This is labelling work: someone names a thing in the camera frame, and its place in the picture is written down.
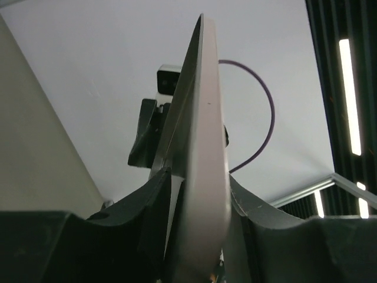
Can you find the silver tin lid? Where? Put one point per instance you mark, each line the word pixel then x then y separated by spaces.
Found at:
pixel 193 146

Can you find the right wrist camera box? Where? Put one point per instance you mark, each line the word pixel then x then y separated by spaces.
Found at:
pixel 167 78

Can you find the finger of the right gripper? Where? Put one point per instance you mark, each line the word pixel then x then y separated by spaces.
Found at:
pixel 226 135
pixel 151 122

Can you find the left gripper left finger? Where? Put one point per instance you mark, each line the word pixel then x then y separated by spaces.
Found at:
pixel 122 243

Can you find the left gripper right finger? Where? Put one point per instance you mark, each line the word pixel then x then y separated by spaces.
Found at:
pixel 265 244

